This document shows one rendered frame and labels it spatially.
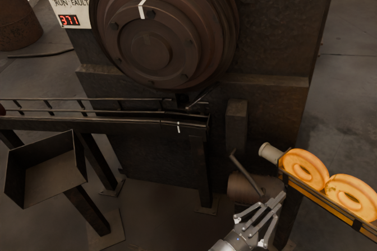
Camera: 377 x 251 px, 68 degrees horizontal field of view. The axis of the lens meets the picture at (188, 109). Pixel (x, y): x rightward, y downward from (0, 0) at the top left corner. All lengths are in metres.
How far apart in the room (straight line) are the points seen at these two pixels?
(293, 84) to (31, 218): 1.68
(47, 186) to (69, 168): 0.10
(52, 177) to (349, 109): 1.96
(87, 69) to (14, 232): 1.16
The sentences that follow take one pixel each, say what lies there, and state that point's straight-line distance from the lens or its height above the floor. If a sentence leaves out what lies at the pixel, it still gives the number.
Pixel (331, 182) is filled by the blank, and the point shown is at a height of 0.75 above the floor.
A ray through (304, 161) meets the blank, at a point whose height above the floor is 0.77.
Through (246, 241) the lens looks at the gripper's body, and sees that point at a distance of 0.91.
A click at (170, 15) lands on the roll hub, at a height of 1.23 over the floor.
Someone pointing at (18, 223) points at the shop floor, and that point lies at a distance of 2.10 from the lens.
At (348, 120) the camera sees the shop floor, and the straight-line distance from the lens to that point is 2.27.
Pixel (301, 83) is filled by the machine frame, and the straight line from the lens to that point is 1.09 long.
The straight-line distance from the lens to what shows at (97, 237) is 1.80.
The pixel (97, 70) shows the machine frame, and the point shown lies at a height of 0.87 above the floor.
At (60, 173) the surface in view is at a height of 0.60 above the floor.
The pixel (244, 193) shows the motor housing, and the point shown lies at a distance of 1.19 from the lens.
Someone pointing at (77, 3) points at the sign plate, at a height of 1.16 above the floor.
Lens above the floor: 1.55
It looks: 44 degrees down
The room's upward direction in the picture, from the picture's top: 9 degrees counter-clockwise
